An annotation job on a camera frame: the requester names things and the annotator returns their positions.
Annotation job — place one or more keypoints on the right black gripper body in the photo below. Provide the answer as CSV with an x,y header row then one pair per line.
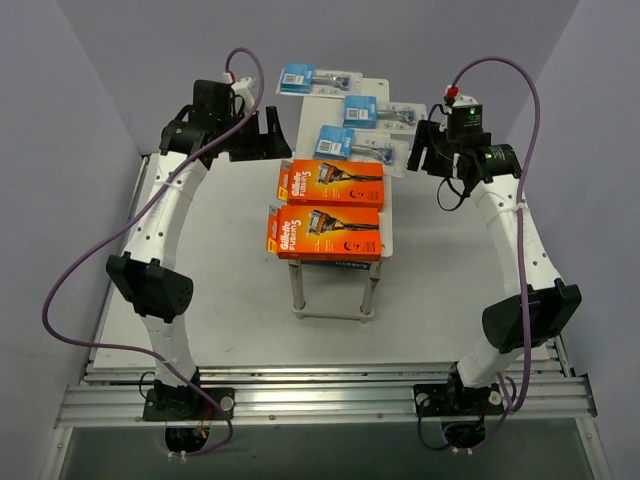
x,y
432,152

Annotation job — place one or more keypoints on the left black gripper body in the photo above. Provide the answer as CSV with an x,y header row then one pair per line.
x,y
251,141

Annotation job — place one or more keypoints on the orange Fusion5 razor box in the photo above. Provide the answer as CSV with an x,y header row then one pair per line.
x,y
324,233
331,183

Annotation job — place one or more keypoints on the clear blue-card razor blister pack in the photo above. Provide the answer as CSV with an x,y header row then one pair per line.
x,y
347,144

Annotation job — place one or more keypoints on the Gillette SkinGuard blister pack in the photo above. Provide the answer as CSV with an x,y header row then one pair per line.
x,y
369,113

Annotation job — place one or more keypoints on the blue Harry's box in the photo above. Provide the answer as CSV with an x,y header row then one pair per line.
x,y
356,265

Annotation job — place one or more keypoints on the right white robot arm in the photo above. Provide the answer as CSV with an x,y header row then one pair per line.
x,y
538,303

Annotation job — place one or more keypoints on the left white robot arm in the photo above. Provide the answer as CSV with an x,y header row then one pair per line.
x,y
145,273

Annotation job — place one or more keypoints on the white two-tier shelf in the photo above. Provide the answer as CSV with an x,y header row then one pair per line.
x,y
316,112

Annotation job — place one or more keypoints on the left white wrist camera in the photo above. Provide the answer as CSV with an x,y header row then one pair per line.
x,y
247,87

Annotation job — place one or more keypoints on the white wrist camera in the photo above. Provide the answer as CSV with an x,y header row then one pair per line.
x,y
454,98
247,87

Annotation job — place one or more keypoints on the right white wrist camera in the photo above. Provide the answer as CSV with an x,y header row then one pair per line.
x,y
454,98

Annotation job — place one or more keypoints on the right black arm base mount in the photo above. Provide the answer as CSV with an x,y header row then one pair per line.
x,y
442,400

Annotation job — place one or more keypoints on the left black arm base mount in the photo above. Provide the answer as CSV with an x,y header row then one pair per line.
x,y
187,405

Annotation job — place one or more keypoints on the aluminium mounting rail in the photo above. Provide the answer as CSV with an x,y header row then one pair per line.
x,y
323,395

